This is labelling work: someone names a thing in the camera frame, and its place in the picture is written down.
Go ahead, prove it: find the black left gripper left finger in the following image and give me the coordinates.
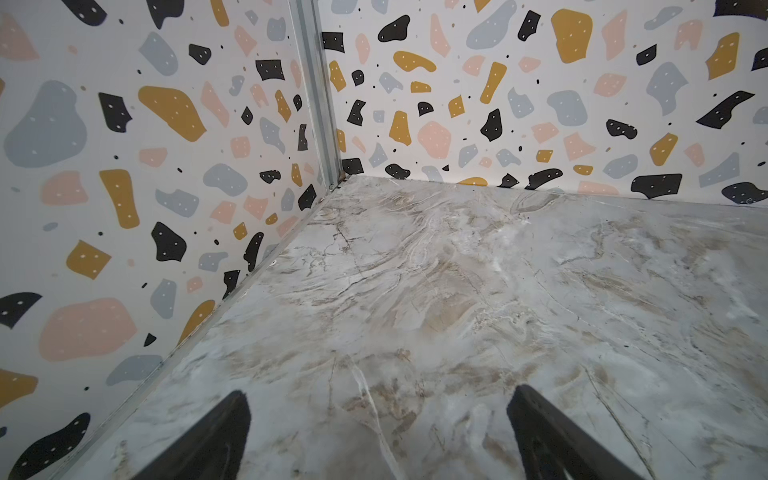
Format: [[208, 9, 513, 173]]
[[134, 390, 251, 480]]

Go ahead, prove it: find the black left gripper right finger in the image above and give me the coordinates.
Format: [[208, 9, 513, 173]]
[[506, 384, 639, 480]]

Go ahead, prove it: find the aluminium corner post left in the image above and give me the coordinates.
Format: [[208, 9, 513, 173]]
[[288, 0, 344, 192]]

